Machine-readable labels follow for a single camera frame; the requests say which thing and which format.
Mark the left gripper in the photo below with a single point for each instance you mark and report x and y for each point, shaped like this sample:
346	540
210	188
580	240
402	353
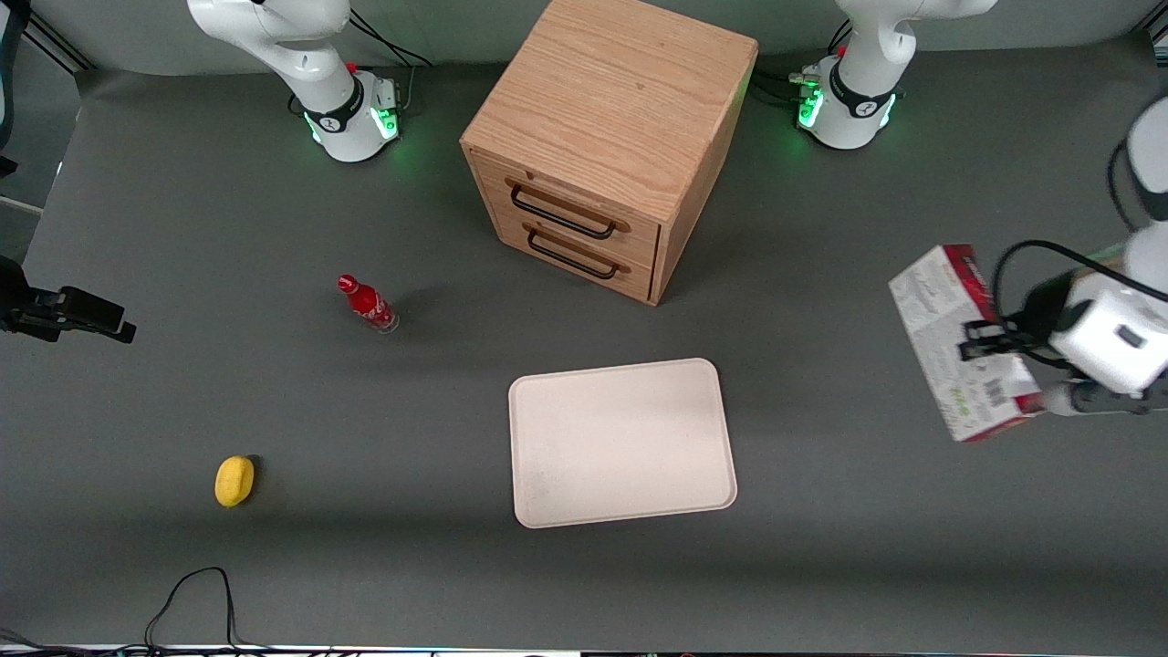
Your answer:
1037	315

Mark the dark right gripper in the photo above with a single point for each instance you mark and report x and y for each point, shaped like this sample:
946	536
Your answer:
29	306

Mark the red cookie box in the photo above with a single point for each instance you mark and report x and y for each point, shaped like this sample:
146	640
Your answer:
940	310

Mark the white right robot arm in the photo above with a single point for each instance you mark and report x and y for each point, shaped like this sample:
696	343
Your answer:
301	46

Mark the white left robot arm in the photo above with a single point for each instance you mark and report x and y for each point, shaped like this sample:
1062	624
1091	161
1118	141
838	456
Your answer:
862	64

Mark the beige rectangular tray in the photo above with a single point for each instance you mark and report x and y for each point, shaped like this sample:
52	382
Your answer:
622	443

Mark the grey table mat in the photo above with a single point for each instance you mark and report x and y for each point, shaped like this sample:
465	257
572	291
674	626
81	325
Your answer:
274	411

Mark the yellow lemon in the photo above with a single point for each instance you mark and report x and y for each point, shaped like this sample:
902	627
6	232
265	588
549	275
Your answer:
234	481

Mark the black stand pole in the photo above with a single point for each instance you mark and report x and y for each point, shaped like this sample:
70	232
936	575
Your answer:
11	82

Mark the red cola bottle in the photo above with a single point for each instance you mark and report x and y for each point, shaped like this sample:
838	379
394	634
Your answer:
370	306

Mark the wooden drawer front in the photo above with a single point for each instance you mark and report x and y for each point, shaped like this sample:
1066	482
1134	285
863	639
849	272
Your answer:
570	265
575	196

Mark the wooden drawer cabinet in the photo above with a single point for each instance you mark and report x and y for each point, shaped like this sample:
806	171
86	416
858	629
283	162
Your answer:
611	100

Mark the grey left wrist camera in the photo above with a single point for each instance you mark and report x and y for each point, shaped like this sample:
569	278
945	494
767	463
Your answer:
1109	399

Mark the black frame bar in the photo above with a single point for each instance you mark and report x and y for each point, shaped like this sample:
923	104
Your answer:
57	46

